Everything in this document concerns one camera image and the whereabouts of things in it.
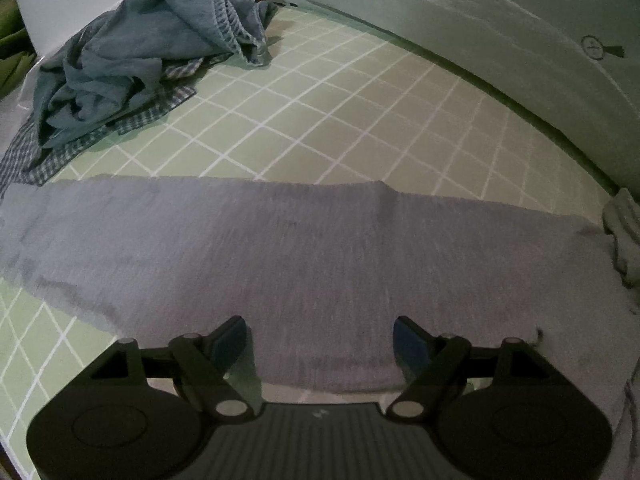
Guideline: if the pale blue carrot print quilt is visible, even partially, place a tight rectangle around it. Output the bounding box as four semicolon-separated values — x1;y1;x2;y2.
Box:
250;0;640;196

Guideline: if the grey garment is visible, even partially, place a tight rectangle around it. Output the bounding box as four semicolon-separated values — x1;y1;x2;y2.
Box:
0;174;640;480

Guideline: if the blue checkered cloth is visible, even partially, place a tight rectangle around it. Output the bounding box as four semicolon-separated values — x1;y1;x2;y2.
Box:
0;55;213;187

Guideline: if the white panel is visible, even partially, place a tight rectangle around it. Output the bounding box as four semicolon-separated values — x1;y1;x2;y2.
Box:
12;0;201;56

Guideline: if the beige garment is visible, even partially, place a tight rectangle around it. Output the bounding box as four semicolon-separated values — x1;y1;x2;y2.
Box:
602;187;640;286

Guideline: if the blue-grey garment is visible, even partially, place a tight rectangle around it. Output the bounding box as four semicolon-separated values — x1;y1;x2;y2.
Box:
32;0;278;151

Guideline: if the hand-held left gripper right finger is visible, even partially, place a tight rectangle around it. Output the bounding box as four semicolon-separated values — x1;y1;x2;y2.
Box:
385;315;551;426

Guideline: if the green grid mat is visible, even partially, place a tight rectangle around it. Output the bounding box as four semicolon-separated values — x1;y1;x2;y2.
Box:
0;2;621;461

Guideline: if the green cloth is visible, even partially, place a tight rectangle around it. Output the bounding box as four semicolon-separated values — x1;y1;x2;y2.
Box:
0;0;38;101

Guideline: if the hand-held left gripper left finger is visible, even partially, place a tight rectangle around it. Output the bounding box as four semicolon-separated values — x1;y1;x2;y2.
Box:
90;315;256;426

